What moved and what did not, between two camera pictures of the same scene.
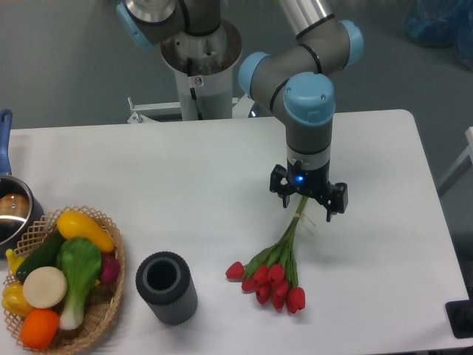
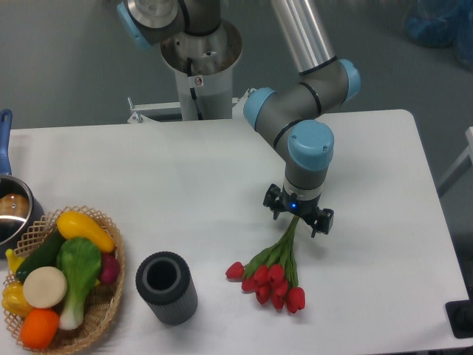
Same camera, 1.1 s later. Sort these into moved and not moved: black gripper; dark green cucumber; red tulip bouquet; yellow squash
Moved: black gripper
Not moved: dark green cucumber; yellow squash; red tulip bouquet
